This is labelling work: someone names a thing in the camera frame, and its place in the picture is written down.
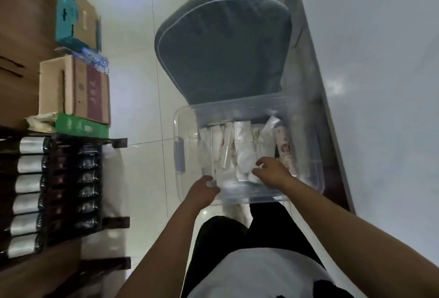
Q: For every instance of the black bottle rack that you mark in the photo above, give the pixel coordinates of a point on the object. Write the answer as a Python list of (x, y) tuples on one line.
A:
[(113, 222)]

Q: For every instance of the brown cardboard box red side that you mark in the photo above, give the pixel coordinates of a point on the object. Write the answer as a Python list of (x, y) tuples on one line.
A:
[(85, 90)]

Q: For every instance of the person's right thumb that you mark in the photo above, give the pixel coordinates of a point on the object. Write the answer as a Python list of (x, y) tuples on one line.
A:
[(258, 171)]

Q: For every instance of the person's right forearm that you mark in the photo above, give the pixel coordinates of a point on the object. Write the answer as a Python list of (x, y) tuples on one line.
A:
[(343, 232)]

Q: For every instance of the row of dark foil-wrapped bottles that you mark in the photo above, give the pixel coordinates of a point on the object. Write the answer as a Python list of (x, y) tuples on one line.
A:
[(29, 186)]

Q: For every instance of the person's right hand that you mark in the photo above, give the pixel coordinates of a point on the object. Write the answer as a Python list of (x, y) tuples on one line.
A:
[(276, 172)]

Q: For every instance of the brown wooden cabinet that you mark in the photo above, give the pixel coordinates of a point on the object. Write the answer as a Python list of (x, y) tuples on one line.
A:
[(24, 33)]

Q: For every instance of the pile of white packets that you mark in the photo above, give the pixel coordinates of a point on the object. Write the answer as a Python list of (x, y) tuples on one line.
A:
[(240, 150)]

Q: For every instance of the plain brown cardboard box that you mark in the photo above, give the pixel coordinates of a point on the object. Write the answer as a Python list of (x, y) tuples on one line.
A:
[(88, 23)]

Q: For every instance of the person's black trousers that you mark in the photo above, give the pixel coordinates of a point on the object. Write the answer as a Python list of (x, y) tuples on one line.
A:
[(274, 225)]

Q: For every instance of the clear plastic storage bin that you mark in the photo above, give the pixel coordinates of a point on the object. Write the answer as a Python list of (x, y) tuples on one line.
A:
[(181, 126)]

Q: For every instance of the grey cushioned chair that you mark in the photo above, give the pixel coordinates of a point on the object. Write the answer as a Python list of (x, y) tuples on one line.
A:
[(223, 47)]

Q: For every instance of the person's left hand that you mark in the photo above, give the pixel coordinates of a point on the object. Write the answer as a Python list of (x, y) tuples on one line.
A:
[(200, 194)]

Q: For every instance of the person's white shirt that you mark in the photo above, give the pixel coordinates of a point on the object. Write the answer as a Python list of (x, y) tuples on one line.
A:
[(260, 273)]

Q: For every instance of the green flat box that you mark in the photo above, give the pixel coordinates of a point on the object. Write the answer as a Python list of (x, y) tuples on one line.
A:
[(80, 126)]

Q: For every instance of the white crumpled bag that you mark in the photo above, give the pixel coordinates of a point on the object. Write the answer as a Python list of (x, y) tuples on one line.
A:
[(41, 122)]

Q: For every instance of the tall red dotted packet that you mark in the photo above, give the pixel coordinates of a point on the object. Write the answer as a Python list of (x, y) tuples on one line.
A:
[(285, 146)]

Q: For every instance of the person's left forearm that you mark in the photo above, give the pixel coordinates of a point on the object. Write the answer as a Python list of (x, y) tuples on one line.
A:
[(164, 253)]

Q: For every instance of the teal box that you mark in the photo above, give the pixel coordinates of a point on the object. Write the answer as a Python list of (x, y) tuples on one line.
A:
[(67, 19)]

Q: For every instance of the person's left fingers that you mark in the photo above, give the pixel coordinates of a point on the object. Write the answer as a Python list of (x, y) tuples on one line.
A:
[(210, 181)]

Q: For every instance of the clear plastic bag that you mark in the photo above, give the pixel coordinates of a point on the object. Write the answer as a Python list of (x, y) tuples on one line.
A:
[(94, 59)]

